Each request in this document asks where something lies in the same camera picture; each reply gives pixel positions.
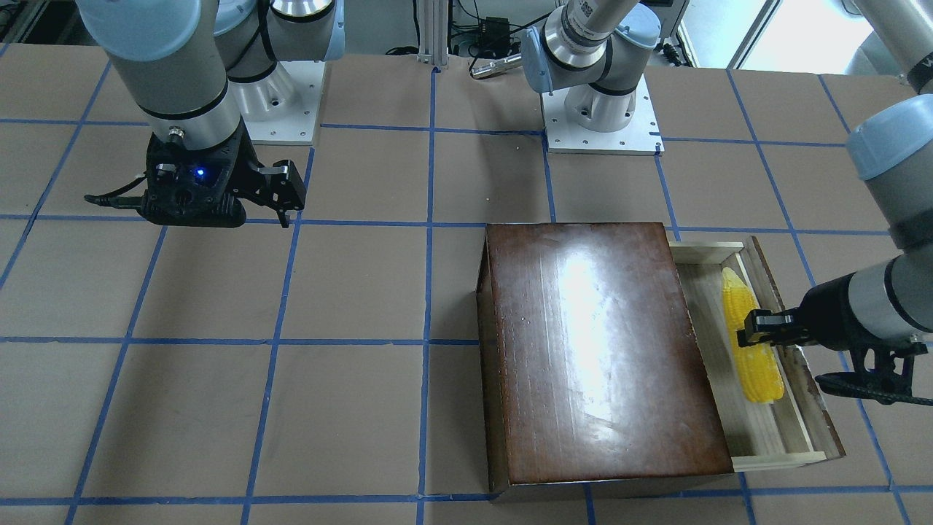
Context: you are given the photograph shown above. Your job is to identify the aluminium frame post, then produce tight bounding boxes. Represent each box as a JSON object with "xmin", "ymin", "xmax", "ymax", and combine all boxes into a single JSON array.
[{"xmin": 415, "ymin": 1, "xmax": 452, "ymax": 71}]

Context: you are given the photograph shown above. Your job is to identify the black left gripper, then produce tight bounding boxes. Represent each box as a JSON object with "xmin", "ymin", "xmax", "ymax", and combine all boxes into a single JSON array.
[{"xmin": 736, "ymin": 273, "xmax": 875, "ymax": 351}]

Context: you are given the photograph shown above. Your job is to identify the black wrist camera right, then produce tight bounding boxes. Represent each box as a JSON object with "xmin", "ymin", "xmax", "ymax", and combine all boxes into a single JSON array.
[{"xmin": 84, "ymin": 124, "xmax": 247, "ymax": 228}]

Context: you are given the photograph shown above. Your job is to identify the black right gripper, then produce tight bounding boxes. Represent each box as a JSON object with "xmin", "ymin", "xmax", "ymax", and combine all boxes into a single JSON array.
[{"xmin": 219, "ymin": 117, "xmax": 306, "ymax": 228}]

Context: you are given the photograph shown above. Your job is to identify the dark wooden drawer box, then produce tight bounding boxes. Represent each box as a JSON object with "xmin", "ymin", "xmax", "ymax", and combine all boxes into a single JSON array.
[{"xmin": 476, "ymin": 222, "xmax": 846, "ymax": 502}]

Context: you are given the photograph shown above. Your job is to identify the yellow corn cob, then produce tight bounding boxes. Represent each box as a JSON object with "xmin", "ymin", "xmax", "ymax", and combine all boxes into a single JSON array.
[{"xmin": 720, "ymin": 267, "xmax": 786, "ymax": 405}]

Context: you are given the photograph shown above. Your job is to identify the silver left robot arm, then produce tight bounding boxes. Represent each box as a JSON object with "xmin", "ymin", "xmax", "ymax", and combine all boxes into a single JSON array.
[{"xmin": 520, "ymin": 1, "xmax": 931, "ymax": 351}]

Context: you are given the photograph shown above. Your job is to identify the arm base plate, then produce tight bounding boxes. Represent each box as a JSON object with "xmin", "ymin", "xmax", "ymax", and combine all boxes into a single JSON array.
[
  {"xmin": 541, "ymin": 75, "xmax": 665, "ymax": 156},
  {"xmin": 230, "ymin": 62, "xmax": 327, "ymax": 146}
]

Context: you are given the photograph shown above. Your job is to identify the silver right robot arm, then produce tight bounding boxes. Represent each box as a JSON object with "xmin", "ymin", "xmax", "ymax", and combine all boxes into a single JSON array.
[{"xmin": 77, "ymin": 1, "xmax": 346, "ymax": 228}]

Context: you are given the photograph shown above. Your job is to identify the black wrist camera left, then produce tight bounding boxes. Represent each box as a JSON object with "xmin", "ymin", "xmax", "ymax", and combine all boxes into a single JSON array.
[{"xmin": 816, "ymin": 342, "xmax": 932, "ymax": 406}]

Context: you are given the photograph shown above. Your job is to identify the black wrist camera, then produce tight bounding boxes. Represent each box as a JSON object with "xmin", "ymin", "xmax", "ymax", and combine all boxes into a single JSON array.
[
  {"xmin": 816, "ymin": 342, "xmax": 932, "ymax": 406},
  {"xmin": 84, "ymin": 124, "xmax": 247, "ymax": 228}
]

